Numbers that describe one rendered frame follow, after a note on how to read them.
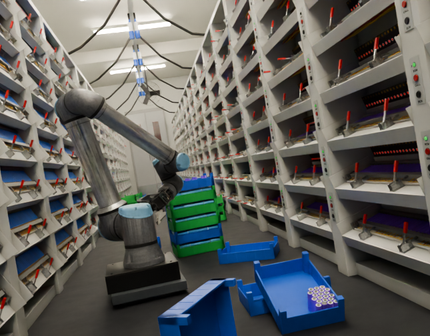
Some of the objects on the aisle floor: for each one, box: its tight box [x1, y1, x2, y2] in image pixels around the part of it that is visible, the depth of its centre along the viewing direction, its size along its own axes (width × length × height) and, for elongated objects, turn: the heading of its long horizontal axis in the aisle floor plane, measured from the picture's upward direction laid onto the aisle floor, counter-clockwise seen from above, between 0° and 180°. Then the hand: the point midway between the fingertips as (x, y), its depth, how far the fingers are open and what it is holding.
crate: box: [171, 236, 225, 258], centre depth 288 cm, size 30×20×8 cm
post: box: [223, 0, 281, 232], centre depth 324 cm, size 20×9×176 cm
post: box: [295, 0, 384, 277], centre depth 186 cm, size 20×9×176 cm
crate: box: [217, 236, 280, 265], centre depth 245 cm, size 30×20×8 cm
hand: (146, 214), depth 215 cm, fingers open, 14 cm apart
